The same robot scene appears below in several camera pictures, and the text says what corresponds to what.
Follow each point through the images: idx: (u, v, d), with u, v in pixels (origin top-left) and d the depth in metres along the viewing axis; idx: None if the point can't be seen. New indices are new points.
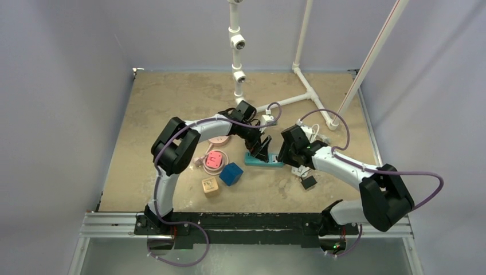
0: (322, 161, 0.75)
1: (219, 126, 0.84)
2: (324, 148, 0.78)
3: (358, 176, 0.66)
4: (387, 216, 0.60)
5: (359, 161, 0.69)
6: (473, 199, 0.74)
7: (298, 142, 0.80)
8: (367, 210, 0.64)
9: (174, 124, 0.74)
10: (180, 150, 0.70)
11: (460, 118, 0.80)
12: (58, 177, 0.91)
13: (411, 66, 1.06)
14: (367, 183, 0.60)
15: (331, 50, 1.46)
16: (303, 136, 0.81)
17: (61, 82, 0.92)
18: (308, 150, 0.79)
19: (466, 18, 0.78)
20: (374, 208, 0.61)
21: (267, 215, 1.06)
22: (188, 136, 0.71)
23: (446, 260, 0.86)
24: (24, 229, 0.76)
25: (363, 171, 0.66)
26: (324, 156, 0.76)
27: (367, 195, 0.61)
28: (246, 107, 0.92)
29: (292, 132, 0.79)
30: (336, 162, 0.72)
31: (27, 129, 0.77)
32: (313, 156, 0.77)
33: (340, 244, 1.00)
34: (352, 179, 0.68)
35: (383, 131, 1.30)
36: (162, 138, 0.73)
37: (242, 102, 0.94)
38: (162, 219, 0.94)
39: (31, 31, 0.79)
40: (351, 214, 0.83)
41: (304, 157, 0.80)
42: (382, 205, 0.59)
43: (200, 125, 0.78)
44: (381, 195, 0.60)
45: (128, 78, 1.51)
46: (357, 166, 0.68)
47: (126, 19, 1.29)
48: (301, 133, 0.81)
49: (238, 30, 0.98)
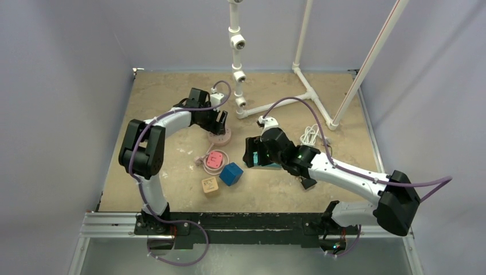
0: (324, 173, 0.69)
1: (182, 116, 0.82)
2: (320, 157, 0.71)
3: (372, 189, 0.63)
4: (406, 224, 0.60)
5: (366, 171, 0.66)
6: (474, 200, 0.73)
7: (286, 151, 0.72)
8: (383, 222, 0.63)
9: (134, 125, 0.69)
10: (151, 146, 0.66)
11: (461, 118, 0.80)
12: (58, 178, 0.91)
13: (411, 66, 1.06)
14: (385, 199, 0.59)
15: (331, 50, 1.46)
16: (289, 143, 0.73)
17: (60, 83, 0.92)
18: (301, 160, 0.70)
19: (465, 18, 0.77)
20: (394, 220, 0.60)
21: (267, 215, 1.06)
22: (153, 132, 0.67)
23: (446, 261, 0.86)
24: (24, 230, 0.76)
25: (375, 183, 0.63)
26: (324, 167, 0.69)
27: (385, 209, 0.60)
28: (199, 94, 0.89)
29: (279, 140, 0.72)
30: (339, 175, 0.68)
31: (27, 129, 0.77)
32: (311, 168, 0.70)
33: (340, 244, 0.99)
34: (361, 191, 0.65)
35: (383, 132, 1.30)
36: (127, 145, 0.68)
37: (194, 90, 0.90)
38: (157, 217, 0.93)
39: (31, 32, 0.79)
40: (352, 216, 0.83)
41: (297, 168, 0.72)
42: (402, 215, 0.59)
43: (163, 120, 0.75)
44: (398, 205, 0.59)
45: (128, 78, 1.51)
46: (367, 177, 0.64)
47: (126, 19, 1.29)
48: (286, 140, 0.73)
49: (238, 30, 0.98)
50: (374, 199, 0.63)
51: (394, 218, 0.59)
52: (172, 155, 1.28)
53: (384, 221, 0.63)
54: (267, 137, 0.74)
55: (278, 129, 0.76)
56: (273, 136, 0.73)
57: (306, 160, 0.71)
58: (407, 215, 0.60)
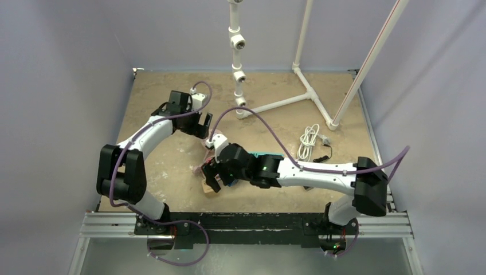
0: (293, 179, 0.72)
1: (161, 127, 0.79)
2: (284, 164, 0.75)
3: (344, 182, 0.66)
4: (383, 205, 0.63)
5: (333, 166, 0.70)
6: (474, 200, 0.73)
7: (249, 167, 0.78)
8: (363, 209, 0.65)
9: (109, 151, 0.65)
10: (129, 173, 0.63)
11: (461, 118, 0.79)
12: (58, 177, 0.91)
13: (411, 66, 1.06)
14: (358, 189, 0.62)
15: (331, 50, 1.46)
16: (248, 157, 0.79)
17: (60, 82, 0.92)
18: (266, 173, 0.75)
19: (466, 18, 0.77)
20: (371, 206, 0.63)
21: (267, 215, 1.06)
22: (129, 157, 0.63)
23: (446, 262, 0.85)
24: (23, 230, 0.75)
25: (345, 175, 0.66)
26: (292, 172, 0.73)
27: (361, 199, 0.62)
28: (179, 97, 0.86)
29: (238, 156, 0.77)
30: (309, 176, 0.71)
31: (27, 128, 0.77)
32: (279, 177, 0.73)
33: (340, 244, 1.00)
34: (334, 185, 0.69)
35: (383, 132, 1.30)
36: (104, 174, 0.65)
37: (174, 94, 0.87)
38: (154, 220, 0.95)
39: (31, 32, 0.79)
40: (344, 213, 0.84)
41: (265, 181, 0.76)
42: (376, 199, 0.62)
43: (139, 139, 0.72)
44: (372, 191, 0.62)
45: (128, 78, 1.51)
46: (337, 172, 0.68)
47: (126, 19, 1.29)
48: (246, 155, 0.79)
49: (238, 30, 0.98)
50: (350, 191, 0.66)
51: (372, 204, 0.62)
52: (172, 155, 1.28)
53: (364, 208, 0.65)
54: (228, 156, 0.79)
55: (236, 146, 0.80)
56: (232, 154, 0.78)
57: (271, 171, 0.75)
58: (382, 197, 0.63)
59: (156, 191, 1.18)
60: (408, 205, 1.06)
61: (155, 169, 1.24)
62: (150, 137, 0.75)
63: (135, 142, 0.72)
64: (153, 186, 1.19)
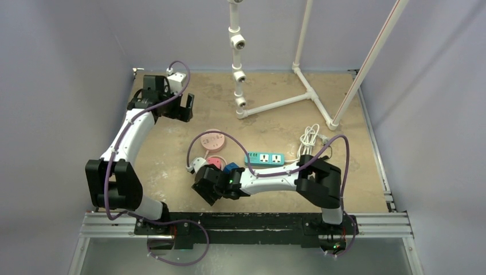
0: (251, 186, 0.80)
1: (141, 124, 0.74)
2: (246, 175, 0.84)
3: (290, 181, 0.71)
4: (333, 196, 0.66)
5: (281, 168, 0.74)
6: (473, 200, 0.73)
7: (218, 183, 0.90)
8: (318, 203, 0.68)
9: (93, 167, 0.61)
10: (122, 185, 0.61)
11: (461, 118, 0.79)
12: (58, 177, 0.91)
13: (411, 66, 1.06)
14: (300, 187, 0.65)
15: (331, 50, 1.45)
16: (218, 174, 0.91)
17: (59, 82, 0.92)
18: (233, 185, 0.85)
19: (466, 17, 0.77)
20: (321, 199, 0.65)
21: (267, 215, 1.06)
22: (117, 170, 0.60)
23: (446, 262, 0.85)
24: (23, 230, 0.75)
25: (289, 175, 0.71)
26: (250, 180, 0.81)
27: (308, 195, 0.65)
28: (154, 81, 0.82)
29: (207, 176, 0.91)
30: (262, 181, 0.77)
31: (27, 128, 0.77)
32: (243, 187, 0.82)
33: (340, 244, 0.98)
34: (286, 186, 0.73)
35: (383, 132, 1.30)
36: (96, 189, 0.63)
37: (147, 78, 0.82)
38: (155, 220, 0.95)
39: (31, 32, 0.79)
40: (329, 212, 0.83)
41: (234, 193, 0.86)
42: (321, 191, 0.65)
43: (122, 145, 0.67)
44: (317, 185, 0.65)
45: (129, 78, 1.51)
46: (282, 173, 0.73)
47: (126, 19, 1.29)
48: (215, 173, 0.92)
49: (238, 30, 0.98)
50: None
51: (319, 197, 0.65)
52: (172, 154, 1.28)
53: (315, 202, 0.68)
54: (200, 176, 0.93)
55: (206, 167, 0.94)
56: (202, 175, 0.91)
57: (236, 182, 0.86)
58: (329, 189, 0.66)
59: (156, 191, 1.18)
60: (408, 205, 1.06)
61: (155, 169, 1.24)
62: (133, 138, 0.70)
63: (119, 150, 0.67)
64: (153, 186, 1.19)
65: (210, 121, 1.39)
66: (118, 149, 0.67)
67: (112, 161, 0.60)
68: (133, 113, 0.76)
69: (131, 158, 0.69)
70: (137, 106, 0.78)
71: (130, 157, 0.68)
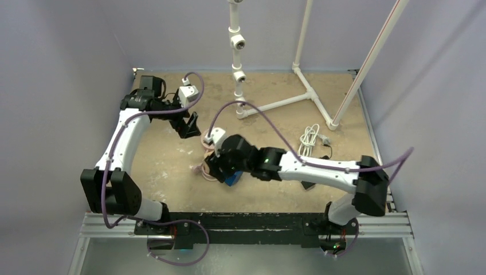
0: (293, 172, 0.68)
1: (135, 127, 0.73)
2: (287, 157, 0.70)
3: (346, 180, 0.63)
4: (383, 205, 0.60)
5: (336, 163, 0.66)
6: (473, 199, 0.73)
7: (250, 157, 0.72)
8: (363, 208, 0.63)
9: (90, 176, 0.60)
10: (121, 192, 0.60)
11: (461, 118, 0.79)
12: (58, 177, 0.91)
13: (411, 66, 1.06)
14: (359, 188, 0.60)
15: (331, 50, 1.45)
16: (252, 149, 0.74)
17: (59, 82, 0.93)
18: (268, 165, 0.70)
19: (466, 17, 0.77)
20: (373, 205, 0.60)
21: (267, 215, 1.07)
22: (113, 180, 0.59)
23: (446, 262, 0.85)
24: (23, 230, 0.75)
25: (347, 172, 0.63)
26: (294, 167, 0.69)
27: (364, 198, 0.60)
28: (151, 81, 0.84)
29: (240, 147, 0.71)
30: (310, 170, 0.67)
31: (28, 128, 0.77)
32: (281, 170, 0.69)
33: (340, 244, 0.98)
34: (336, 183, 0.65)
35: (383, 131, 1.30)
36: (94, 197, 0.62)
37: (144, 79, 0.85)
38: (154, 220, 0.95)
39: (31, 32, 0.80)
40: (343, 212, 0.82)
41: (266, 173, 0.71)
42: (377, 197, 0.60)
43: (117, 152, 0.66)
44: (374, 189, 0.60)
45: (129, 78, 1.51)
46: (340, 169, 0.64)
47: (126, 19, 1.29)
48: (249, 146, 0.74)
49: (238, 30, 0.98)
50: (352, 189, 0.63)
51: (373, 203, 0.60)
52: (172, 155, 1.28)
53: (361, 206, 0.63)
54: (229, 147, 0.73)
55: (236, 137, 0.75)
56: (234, 146, 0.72)
57: (273, 162, 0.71)
58: (382, 196, 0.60)
59: (156, 191, 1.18)
60: (409, 205, 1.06)
61: (155, 169, 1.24)
62: (128, 145, 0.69)
63: (114, 157, 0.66)
64: (153, 186, 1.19)
65: (210, 121, 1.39)
66: (113, 156, 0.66)
67: (107, 169, 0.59)
68: (126, 112, 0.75)
69: (127, 165, 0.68)
70: (132, 104, 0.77)
71: (125, 163, 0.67)
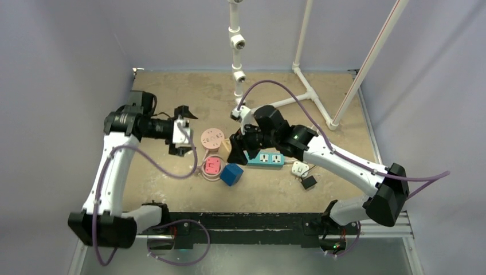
0: (320, 158, 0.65)
1: (122, 157, 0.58)
2: (317, 140, 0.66)
3: (369, 180, 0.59)
4: (394, 216, 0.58)
5: (364, 161, 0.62)
6: (473, 199, 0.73)
7: (280, 130, 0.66)
8: (372, 215, 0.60)
9: (77, 220, 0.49)
10: (117, 235, 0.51)
11: (461, 118, 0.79)
12: (58, 177, 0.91)
13: (411, 66, 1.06)
14: (381, 191, 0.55)
15: (331, 50, 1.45)
16: (283, 122, 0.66)
17: (59, 83, 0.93)
18: (296, 142, 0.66)
19: (466, 17, 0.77)
20: (385, 213, 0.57)
21: (267, 215, 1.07)
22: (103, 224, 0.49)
23: (446, 262, 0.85)
24: (23, 230, 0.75)
25: (373, 173, 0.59)
26: (321, 152, 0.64)
27: (381, 204, 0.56)
28: (141, 97, 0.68)
29: (273, 119, 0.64)
30: (336, 160, 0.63)
31: (28, 128, 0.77)
32: (307, 151, 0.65)
33: (340, 244, 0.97)
34: (356, 180, 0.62)
35: (383, 132, 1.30)
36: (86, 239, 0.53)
37: (132, 94, 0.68)
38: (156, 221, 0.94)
39: (31, 32, 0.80)
40: (349, 213, 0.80)
41: (292, 149, 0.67)
42: (393, 207, 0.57)
43: (105, 191, 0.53)
44: (393, 198, 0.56)
45: (128, 78, 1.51)
46: (366, 168, 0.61)
47: (126, 19, 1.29)
48: (280, 119, 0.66)
49: (238, 30, 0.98)
50: (371, 191, 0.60)
51: (387, 212, 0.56)
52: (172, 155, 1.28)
53: (372, 212, 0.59)
54: (261, 114, 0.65)
55: (272, 105, 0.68)
56: (266, 114, 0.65)
57: (301, 141, 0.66)
58: (396, 207, 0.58)
59: (156, 191, 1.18)
60: (408, 205, 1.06)
61: (155, 169, 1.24)
62: (116, 180, 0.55)
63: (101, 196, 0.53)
64: (153, 186, 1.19)
65: (210, 121, 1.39)
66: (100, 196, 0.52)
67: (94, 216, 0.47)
68: (110, 139, 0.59)
69: (118, 202, 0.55)
70: (116, 125, 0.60)
71: (117, 201, 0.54)
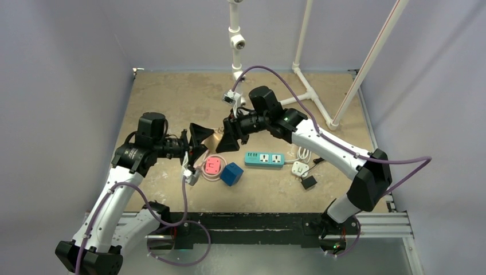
0: (306, 140, 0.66)
1: (122, 194, 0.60)
2: (306, 122, 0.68)
3: (351, 164, 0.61)
4: (372, 199, 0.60)
5: (348, 145, 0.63)
6: (474, 199, 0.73)
7: (272, 111, 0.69)
8: (354, 198, 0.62)
9: (65, 250, 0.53)
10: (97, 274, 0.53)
11: (460, 118, 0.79)
12: (59, 179, 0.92)
13: (411, 66, 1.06)
14: (360, 173, 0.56)
15: (331, 50, 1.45)
16: (277, 104, 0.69)
17: (60, 83, 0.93)
18: (285, 123, 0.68)
19: (466, 18, 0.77)
20: (364, 196, 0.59)
21: (267, 215, 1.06)
22: (86, 262, 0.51)
23: (446, 262, 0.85)
24: (23, 230, 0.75)
25: (356, 157, 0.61)
26: (308, 133, 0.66)
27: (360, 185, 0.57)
28: (150, 126, 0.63)
29: (266, 98, 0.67)
30: (322, 142, 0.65)
31: (28, 128, 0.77)
32: (295, 133, 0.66)
33: (340, 244, 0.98)
34: (340, 163, 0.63)
35: (383, 131, 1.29)
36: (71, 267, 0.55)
37: (142, 121, 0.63)
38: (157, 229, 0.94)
39: (31, 34, 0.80)
40: (343, 208, 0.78)
41: (281, 130, 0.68)
42: (372, 191, 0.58)
43: (97, 226, 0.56)
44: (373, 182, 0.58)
45: (129, 78, 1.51)
46: (349, 151, 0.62)
47: (126, 19, 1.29)
48: (273, 100, 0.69)
49: (238, 30, 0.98)
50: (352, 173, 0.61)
51: (364, 194, 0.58)
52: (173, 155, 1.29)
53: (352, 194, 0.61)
54: (255, 94, 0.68)
55: (267, 87, 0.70)
56: (261, 94, 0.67)
57: (291, 124, 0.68)
58: (376, 191, 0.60)
59: (156, 191, 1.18)
60: (408, 205, 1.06)
61: (155, 169, 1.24)
62: (110, 215, 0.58)
63: (91, 232, 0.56)
64: (153, 186, 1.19)
65: (210, 121, 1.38)
66: (91, 230, 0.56)
67: (79, 251, 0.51)
68: (116, 172, 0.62)
69: (108, 239, 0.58)
70: (124, 159, 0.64)
71: (106, 237, 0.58)
